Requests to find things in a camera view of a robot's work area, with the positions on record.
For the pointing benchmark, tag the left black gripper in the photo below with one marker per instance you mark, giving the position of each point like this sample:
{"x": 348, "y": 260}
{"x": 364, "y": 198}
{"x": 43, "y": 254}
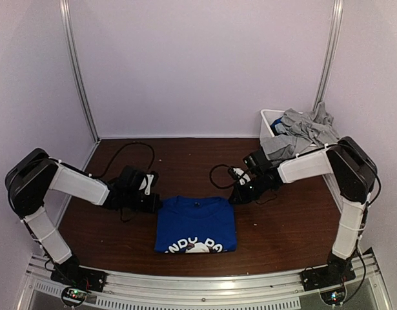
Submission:
{"x": 151, "y": 208}

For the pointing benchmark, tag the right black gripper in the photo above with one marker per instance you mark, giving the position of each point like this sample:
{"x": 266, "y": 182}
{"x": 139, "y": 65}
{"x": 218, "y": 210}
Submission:
{"x": 241, "y": 198}

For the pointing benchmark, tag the blue t-shirt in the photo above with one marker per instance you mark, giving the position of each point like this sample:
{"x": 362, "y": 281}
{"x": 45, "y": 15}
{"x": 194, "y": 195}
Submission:
{"x": 195, "y": 225}

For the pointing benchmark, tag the grey garment pile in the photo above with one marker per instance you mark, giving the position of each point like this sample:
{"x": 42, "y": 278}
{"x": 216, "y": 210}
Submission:
{"x": 301, "y": 132}

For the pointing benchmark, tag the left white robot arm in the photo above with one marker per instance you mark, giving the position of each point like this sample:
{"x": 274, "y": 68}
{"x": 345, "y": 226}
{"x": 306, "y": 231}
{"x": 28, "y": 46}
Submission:
{"x": 39, "y": 187}

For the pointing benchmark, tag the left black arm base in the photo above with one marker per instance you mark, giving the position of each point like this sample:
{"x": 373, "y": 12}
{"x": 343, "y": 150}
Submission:
{"x": 72, "y": 274}

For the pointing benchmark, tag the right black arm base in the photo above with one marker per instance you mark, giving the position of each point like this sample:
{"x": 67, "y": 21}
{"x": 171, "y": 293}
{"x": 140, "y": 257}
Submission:
{"x": 336, "y": 272}

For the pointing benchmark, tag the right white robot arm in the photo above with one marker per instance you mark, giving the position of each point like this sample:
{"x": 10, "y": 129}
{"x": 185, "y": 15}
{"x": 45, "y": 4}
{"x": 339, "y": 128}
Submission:
{"x": 355, "y": 174}

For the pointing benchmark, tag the white plastic laundry bin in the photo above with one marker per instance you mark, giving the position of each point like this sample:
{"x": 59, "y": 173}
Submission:
{"x": 269, "y": 129}

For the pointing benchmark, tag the blue garment in bin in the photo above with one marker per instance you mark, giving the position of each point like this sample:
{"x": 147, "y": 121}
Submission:
{"x": 277, "y": 127}

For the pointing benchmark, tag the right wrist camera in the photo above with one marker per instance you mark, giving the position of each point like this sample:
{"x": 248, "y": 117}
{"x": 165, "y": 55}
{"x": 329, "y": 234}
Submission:
{"x": 239, "y": 176}

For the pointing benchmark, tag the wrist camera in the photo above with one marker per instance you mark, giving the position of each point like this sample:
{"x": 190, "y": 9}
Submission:
{"x": 148, "y": 182}
{"x": 239, "y": 176}

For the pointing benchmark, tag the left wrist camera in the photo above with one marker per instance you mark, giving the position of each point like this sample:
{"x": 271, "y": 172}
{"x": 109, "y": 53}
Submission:
{"x": 148, "y": 182}

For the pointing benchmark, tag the aluminium front rail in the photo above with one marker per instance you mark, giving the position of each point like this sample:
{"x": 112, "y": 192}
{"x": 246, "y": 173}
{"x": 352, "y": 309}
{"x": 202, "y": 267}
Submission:
{"x": 282, "y": 290}

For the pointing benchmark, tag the right aluminium frame post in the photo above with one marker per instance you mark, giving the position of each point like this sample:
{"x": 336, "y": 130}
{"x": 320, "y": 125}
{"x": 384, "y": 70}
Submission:
{"x": 330, "y": 51}

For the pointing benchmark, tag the aluminium frame post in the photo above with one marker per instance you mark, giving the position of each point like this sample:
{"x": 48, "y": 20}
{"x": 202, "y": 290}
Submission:
{"x": 64, "y": 6}
{"x": 330, "y": 51}

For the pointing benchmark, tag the left aluminium frame post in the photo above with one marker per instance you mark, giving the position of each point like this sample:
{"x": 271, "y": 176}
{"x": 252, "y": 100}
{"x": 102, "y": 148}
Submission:
{"x": 64, "y": 6}

